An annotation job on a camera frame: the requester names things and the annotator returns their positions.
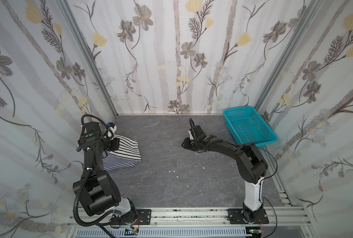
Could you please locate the green circuit board right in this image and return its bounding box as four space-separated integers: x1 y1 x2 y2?
247 228 263 238

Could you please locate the black white striped tank top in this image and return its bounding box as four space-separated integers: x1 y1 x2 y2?
106 135 142 161

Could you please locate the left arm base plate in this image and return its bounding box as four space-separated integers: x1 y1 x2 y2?
109 209 152 226

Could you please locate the blue white striped tank top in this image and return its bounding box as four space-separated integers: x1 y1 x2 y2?
102 155 140 171

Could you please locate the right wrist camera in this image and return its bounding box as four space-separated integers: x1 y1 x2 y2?
188 129 195 140

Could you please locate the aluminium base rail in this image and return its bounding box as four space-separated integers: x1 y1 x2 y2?
66 205 311 229

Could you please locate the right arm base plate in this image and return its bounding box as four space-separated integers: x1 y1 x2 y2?
227 208 269 225

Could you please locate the aluminium corner post left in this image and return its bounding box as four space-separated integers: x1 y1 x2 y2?
57 0 119 121

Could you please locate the green circuit board left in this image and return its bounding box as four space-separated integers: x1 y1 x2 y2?
125 228 139 236

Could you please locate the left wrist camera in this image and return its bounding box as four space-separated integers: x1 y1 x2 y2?
106 123 117 139

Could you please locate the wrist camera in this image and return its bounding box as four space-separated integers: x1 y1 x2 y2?
106 123 117 139
188 129 195 140

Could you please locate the white slotted cable duct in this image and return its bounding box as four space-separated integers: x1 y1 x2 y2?
75 227 250 238

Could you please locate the aluminium corner post right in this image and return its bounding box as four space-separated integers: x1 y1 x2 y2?
254 0 323 111

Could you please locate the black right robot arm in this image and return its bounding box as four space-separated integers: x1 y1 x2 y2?
181 118 278 225

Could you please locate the aluminium corner post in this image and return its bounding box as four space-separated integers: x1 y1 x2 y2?
57 0 119 121
254 0 323 111

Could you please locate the teal plastic basket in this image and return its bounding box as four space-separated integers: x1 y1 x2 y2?
223 106 279 147

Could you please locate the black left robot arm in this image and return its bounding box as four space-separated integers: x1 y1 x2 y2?
73 114 140 238

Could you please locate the green circuit board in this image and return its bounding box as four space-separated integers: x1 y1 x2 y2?
125 228 139 236
247 228 263 238

